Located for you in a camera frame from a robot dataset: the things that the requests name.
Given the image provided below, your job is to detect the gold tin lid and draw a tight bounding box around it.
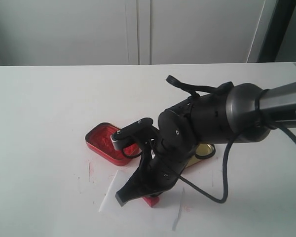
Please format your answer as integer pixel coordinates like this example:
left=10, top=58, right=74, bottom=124
left=184, top=144, right=216, bottom=170

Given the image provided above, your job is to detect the dark post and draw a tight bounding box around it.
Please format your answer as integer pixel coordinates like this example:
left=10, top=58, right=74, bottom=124
left=257, top=0, right=296, bottom=63

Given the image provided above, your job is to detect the white paper card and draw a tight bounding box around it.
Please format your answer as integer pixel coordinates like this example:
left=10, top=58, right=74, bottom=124
left=99, top=170, right=184, bottom=230

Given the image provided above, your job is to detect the red stamp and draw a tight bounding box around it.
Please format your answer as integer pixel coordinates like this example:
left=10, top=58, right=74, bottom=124
left=142, top=196, right=159, bottom=207

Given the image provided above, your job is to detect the black cable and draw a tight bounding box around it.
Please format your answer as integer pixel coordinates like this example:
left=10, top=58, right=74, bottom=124
left=118, top=75, right=296, bottom=204

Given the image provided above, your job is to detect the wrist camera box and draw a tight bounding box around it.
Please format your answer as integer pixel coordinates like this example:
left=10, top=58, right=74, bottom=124
left=111, top=118, right=153, bottom=151

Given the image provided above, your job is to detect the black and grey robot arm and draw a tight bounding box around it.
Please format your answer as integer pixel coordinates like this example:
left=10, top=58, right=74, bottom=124
left=111, top=76, right=296, bottom=205

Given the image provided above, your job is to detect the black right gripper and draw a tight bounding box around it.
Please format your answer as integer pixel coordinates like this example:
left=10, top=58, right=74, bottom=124
left=115, top=138, right=198, bottom=206

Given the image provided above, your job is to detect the red ink pad tin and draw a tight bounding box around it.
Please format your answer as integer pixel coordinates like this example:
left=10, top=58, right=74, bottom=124
left=85, top=122, right=142, bottom=166

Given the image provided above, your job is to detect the white cabinet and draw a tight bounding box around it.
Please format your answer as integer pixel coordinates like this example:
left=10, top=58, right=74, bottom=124
left=0, top=0, right=276, bottom=66

